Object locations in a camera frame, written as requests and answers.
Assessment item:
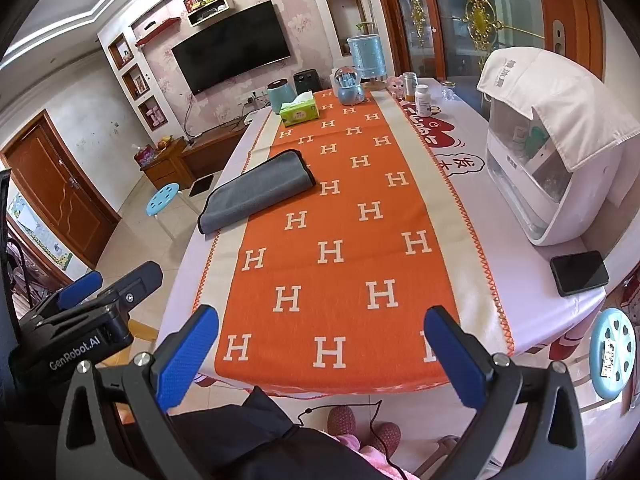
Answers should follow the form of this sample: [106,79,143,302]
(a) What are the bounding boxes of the brown wooden door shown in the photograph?
[0,109,123,269]

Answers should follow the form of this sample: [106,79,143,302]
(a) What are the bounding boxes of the green tissue box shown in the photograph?
[278,90,321,128]

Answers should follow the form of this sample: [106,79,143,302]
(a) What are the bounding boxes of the white cloth cover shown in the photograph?
[475,47,640,174]

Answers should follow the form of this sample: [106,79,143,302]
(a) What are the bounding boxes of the light blue cylinder container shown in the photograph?
[347,34,389,91]

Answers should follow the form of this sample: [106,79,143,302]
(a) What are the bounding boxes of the blue round swab holder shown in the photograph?
[330,65,366,106]

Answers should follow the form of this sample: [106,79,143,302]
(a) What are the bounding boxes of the white wall shelf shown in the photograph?
[187,0,236,27]

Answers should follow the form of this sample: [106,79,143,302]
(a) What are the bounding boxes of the teal jar with dark lid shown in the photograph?
[266,78,296,115]

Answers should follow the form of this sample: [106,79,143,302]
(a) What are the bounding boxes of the wooden television cabinet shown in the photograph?
[139,119,252,191]

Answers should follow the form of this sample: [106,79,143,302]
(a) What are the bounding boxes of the dark floor mat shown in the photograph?
[187,173,216,196]

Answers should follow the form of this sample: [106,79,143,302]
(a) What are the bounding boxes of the pink slipper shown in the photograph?
[372,422,402,456]
[325,404,359,436]

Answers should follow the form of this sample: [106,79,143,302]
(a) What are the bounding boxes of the black smartphone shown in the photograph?
[549,249,610,297]

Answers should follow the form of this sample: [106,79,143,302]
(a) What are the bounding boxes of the wall poster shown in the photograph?
[7,192,74,274]

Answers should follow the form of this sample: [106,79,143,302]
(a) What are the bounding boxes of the white pill bottle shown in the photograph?
[413,83,433,115]

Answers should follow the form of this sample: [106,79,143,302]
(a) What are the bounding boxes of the blue round stool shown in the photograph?
[145,182,201,242]
[570,307,639,407]

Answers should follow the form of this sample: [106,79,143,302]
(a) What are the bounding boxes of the grey towel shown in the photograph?
[197,148,316,236]

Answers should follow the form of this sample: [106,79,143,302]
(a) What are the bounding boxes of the black cable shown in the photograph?
[295,399,407,480]

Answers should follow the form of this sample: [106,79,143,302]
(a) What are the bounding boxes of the white countertop appliance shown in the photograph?
[485,90,621,247]

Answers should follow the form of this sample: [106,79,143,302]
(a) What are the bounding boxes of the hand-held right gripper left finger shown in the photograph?
[57,304,221,480]

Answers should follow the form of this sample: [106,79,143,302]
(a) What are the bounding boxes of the pink bag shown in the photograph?
[133,143,160,169]

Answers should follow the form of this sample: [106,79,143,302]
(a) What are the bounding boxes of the person's dark jacket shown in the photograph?
[169,385,397,480]

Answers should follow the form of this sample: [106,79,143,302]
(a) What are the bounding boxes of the red wall shelf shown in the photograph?
[134,17,181,47]

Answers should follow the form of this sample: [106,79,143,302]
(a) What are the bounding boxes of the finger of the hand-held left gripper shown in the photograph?
[95,260,165,313]
[20,270,104,322]

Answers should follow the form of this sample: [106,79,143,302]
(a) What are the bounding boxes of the orange printed blanket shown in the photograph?
[192,87,516,394]

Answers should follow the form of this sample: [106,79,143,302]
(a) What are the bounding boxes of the person's pink pants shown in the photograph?
[334,432,397,480]

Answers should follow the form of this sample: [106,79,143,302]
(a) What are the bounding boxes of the white printed tablecloth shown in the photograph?
[167,77,609,397]

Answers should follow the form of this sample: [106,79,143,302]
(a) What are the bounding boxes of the flat screen television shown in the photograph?
[171,1,293,95]

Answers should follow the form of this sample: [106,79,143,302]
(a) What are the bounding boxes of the glass sliding door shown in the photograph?
[372,0,603,113]

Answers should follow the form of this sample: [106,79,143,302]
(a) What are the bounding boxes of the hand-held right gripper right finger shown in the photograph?
[424,305,587,480]

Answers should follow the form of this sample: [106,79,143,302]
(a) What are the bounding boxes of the small black heater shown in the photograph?
[292,69,321,97]

